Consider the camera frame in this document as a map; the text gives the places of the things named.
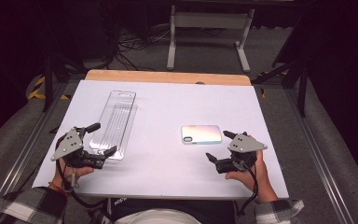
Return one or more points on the yellow black hazard tape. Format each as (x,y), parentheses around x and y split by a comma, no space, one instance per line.
(35,91)

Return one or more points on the metal floor rail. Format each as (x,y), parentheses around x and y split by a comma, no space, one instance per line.
(320,161)
(21,155)

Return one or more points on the black metal stand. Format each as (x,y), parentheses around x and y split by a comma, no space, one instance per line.
(303,93)
(47,87)

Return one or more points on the person's right hand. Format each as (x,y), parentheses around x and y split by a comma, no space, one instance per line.
(261,180)

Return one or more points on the person's left hand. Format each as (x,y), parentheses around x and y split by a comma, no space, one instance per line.
(66,174)

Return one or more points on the person's torso and lap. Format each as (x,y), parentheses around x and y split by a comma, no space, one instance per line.
(167,208)

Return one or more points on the white table cover board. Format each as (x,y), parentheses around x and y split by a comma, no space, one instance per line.
(167,168)

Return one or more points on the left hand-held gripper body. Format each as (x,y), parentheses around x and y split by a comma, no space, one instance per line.
(70,143)

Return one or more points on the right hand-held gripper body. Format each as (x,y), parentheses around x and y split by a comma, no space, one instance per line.
(245,143)

